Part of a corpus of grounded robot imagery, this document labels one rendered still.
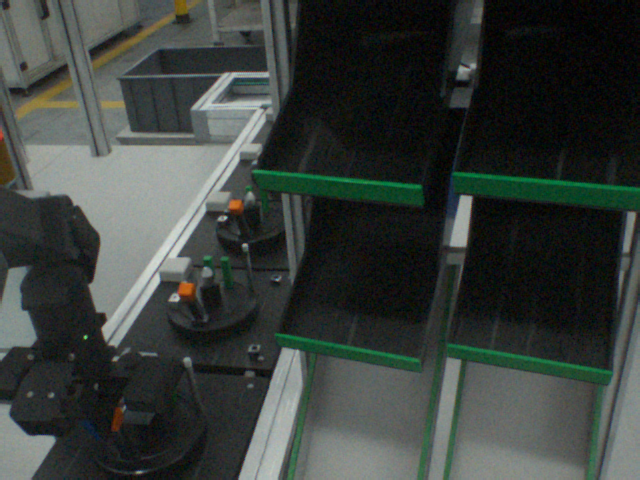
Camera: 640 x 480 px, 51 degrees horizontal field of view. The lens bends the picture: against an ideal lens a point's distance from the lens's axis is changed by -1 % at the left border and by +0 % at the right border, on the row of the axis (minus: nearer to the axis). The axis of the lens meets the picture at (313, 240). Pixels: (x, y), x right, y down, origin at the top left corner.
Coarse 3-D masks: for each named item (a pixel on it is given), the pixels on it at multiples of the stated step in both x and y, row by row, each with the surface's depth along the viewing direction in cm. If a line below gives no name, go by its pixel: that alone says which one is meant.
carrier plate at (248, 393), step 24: (216, 384) 89; (240, 384) 89; (264, 384) 88; (216, 408) 85; (240, 408) 85; (72, 432) 83; (216, 432) 82; (240, 432) 81; (48, 456) 80; (72, 456) 80; (216, 456) 78; (240, 456) 78
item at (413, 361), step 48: (432, 192) 67; (336, 240) 66; (384, 240) 65; (432, 240) 64; (336, 288) 63; (384, 288) 62; (432, 288) 59; (288, 336) 59; (336, 336) 60; (384, 336) 59
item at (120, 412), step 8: (120, 408) 73; (120, 416) 72; (112, 424) 70; (120, 424) 72; (112, 432) 72; (120, 432) 72; (120, 440) 73; (128, 440) 74; (120, 448) 74; (128, 448) 74; (128, 456) 75
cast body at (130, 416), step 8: (128, 352) 77; (136, 352) 76; (120, 360) 75; (128, 360) 75; (136, 360) 75; (128, 368) 74; (120, 400) 76; (128, 416) 76; (136, 416) 75; (144, 416) 75; (152, 416) 77; (144, 424) 76
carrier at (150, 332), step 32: (224, 256) 103; (160, 288) 110; (224, 288) 105; (256, 288) 108; (288, 288) 107; (160, 320) 102; (192, 320) 97; (224, 320) 98; (256, 320) 100; (160, 352) 96; (192, 352) 95; (224, 352) 95
